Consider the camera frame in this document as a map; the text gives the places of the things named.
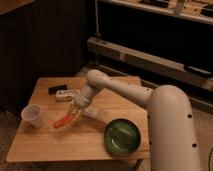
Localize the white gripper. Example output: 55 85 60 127
65 92 89 121

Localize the orange red pepper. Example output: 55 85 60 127
53 115 73 129

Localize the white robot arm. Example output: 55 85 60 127
72 69 202 171

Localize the white plastic bottle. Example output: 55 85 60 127
55 90 77 102

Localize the wooden table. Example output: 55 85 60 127
7 77 150 162

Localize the white flat sponge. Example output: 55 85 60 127
83 106 101 118

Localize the black rectangular block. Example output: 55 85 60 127
48 85 67 95

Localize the green glass bowl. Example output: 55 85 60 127
104 118 141 156

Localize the vertical metal pole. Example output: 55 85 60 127
94 0 101 41

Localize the black remote on heater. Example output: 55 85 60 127
183 64 213 78

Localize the white shelf with clutter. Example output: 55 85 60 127
101 0 213 25

